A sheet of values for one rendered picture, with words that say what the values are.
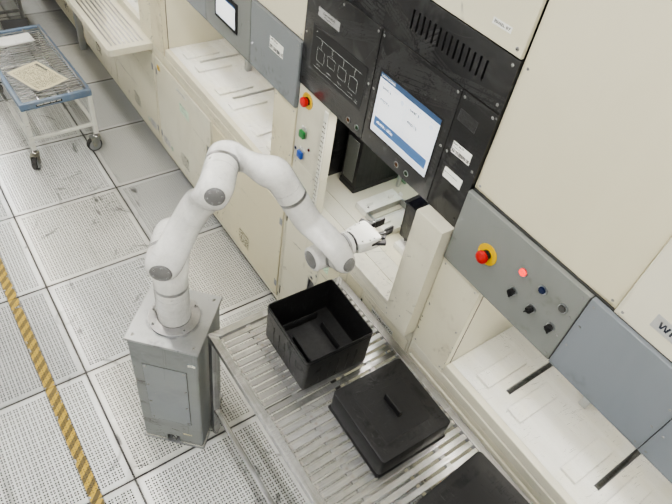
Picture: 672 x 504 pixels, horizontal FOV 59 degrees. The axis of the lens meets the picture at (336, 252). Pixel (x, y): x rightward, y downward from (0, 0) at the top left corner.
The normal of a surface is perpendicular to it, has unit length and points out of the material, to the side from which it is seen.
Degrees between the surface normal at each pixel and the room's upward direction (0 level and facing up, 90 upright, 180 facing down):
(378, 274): 0
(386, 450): 0
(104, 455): 0
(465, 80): 90
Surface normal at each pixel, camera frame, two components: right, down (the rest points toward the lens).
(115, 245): 0.14, -0.68
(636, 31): -0.81, 0.34
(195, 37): 0.56, 0.65
